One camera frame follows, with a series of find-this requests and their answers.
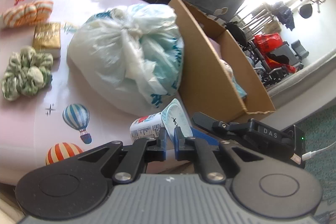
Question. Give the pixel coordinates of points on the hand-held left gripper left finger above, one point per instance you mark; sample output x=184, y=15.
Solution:
x=162, y=146

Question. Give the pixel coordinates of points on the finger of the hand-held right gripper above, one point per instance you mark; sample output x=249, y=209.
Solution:
x=207, y=121
x=207, y=138

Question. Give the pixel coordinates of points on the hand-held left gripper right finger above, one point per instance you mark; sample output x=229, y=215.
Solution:
x=178, y=146

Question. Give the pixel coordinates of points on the white yogurt cup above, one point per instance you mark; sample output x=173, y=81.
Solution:
x=149, y=127

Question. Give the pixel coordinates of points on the brown cardboard box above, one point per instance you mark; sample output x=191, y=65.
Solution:
x=204, y=69

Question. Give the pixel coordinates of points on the black wheelchair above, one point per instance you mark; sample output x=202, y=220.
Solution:
x=239, y=35

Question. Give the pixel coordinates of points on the red printed plastic bag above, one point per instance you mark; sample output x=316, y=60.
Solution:
x=267, y=41

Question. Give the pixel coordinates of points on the tied translucent plastic bag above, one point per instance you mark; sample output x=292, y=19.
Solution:
x=105, y=61

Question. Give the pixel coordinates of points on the dark blue hanging clothes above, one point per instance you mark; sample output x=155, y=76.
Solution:
x=286, y=15

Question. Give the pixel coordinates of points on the black bag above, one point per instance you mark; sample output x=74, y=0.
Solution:
x=305, y=11

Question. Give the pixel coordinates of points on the green floral scrunchie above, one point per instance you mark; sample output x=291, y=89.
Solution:
x=29, y=77

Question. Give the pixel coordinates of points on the gold tissue pack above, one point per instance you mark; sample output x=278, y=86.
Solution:
x=47, y=35

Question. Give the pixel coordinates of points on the orange striped cloth bow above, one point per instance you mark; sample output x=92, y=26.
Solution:
x=26, y=12

